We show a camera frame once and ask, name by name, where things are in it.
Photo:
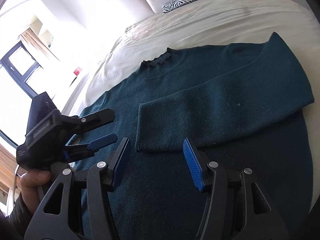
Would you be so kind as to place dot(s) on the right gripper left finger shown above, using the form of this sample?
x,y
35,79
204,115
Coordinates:
x,y
59,213

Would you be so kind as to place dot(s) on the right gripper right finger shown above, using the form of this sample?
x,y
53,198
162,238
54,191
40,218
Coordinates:
x,y
237,206

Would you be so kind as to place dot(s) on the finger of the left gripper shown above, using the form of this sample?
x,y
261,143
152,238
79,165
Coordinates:
x,y
81,125
92,147

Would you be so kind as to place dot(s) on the dark teal knit sweater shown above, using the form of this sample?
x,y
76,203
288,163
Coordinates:
x,y
240,103

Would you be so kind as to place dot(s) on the person's left hand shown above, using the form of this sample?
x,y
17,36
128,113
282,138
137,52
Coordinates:
x,y
29,183

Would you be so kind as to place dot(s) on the wooden chair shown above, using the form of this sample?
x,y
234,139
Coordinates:
x,y
8,178

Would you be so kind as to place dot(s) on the red box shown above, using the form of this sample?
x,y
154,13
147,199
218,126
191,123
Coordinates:
x,y
77,71

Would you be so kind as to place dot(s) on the dark framed window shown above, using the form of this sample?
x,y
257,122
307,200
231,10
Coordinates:
x,y
17,66

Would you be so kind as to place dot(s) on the brown curtain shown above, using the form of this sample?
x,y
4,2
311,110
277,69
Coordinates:
x,y
32,39

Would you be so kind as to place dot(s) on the bed with beige sheet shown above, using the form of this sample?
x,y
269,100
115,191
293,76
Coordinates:
x,y
217,23

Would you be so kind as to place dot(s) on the white wall shelf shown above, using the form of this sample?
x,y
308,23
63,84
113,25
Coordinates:
x,y
41,31

